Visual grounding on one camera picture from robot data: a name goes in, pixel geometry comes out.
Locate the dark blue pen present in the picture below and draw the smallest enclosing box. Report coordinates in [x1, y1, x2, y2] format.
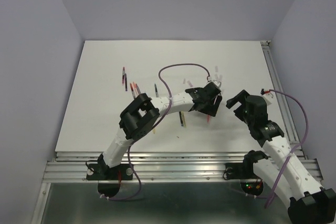
[179, 111, 184, 127]

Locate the dark green pen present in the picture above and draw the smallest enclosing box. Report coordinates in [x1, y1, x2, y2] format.
[154, 83, 159, 98]

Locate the purple pen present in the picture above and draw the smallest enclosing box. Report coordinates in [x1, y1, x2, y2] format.
[124, 73, 128, 92]

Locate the magenta pen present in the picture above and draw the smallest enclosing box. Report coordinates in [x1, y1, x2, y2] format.
[122, 67, 125, 85]

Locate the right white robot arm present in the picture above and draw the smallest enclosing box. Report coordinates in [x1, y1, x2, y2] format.
[223, 90, 335, 223]

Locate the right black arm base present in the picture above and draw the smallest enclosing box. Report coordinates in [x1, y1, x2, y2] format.
[223, 150, 268, 198]

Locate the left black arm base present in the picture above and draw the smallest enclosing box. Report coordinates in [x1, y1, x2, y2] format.
[85, 157, 133, 199]

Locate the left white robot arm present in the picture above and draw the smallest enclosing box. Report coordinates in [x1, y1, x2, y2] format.
[97, 80, 222, 179]

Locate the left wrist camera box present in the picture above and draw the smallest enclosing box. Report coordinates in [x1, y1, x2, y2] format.
[207, 76, 222, 88]

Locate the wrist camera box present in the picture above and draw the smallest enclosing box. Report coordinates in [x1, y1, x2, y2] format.
[207, 76, 222, 88]
[260, 89, 274, 106]

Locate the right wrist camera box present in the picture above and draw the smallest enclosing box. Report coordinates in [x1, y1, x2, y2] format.
[260, 89, 274, 106]

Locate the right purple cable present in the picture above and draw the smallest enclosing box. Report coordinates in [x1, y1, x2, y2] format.
[265, 90, 308, 209]

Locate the purple cable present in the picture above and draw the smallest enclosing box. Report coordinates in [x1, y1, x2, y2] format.
[106, 63, 211, 200]
[265, 90, 308, 209]

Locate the aluminium right side rail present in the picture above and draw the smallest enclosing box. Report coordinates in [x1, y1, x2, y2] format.
[260, 41, 300, 144]

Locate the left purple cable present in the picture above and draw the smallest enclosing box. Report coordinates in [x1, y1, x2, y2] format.
[106, 63, 211, 200]

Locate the aluminium front rail frame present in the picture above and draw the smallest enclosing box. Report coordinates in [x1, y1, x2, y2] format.
[41, 150, 323, 183]

